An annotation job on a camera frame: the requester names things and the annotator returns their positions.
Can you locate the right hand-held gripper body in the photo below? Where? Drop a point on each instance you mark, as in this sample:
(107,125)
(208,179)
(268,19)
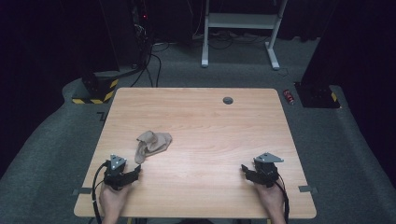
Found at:
(267,172)

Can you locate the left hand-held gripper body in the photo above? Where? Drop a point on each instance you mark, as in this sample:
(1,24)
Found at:
(114,175)

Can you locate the scalloped wiping cloth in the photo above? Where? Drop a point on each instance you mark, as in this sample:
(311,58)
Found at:
(154,143)

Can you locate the person's left hand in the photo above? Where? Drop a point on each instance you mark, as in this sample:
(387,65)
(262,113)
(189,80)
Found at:
(112,199)

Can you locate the person's right hand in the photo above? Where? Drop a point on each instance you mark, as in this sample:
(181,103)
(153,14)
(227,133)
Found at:
(271,197)

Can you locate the grey tape strip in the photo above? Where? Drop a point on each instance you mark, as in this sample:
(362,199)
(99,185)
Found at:
(307,188)
(82,191)

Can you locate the grey table grommet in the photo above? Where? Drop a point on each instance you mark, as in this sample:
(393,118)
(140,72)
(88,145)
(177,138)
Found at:
(228,100)

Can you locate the red can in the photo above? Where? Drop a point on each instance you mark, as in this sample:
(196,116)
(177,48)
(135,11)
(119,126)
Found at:
(288,96)

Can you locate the black yellow striped stand base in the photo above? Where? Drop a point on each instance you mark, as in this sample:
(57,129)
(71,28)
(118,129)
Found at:
(99,88)

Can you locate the black square stand base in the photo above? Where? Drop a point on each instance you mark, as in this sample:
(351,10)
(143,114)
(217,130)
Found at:
(317,96)

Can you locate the dark equipment tower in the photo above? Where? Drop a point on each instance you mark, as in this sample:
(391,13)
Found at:
(124,34)

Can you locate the black curtain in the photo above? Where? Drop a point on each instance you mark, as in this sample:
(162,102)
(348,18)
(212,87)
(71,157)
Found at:
(358,40)

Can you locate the white metal stand frame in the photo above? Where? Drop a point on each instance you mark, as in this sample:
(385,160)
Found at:
(239,21)

